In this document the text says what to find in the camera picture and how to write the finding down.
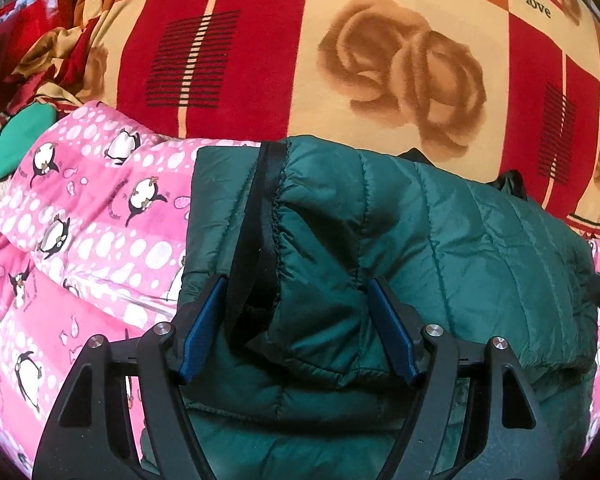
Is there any pink penguin print blanket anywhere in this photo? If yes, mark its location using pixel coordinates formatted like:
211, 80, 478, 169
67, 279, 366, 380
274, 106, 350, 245
0, 101, 263, 476

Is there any light green cloth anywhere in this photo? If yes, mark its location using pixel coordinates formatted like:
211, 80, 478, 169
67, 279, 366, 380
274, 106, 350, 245
0, 104, 60, 195

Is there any green quilted puffer jacket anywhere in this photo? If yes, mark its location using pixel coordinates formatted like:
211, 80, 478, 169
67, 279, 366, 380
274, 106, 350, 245
140, 135, 600, 480

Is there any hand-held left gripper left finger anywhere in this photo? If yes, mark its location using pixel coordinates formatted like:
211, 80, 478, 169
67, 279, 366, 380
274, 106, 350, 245
30, 274, 231, 480

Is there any red orange rose print blanket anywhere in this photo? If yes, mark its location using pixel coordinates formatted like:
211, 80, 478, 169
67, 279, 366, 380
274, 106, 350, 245
10, 0, 600, 236

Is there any red garment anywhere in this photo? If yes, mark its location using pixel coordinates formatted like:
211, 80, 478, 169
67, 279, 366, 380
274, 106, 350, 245
0, 0, 93, 121

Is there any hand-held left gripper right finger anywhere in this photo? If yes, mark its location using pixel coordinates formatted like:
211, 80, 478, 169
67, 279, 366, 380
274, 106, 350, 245
365, 276, 563, 480

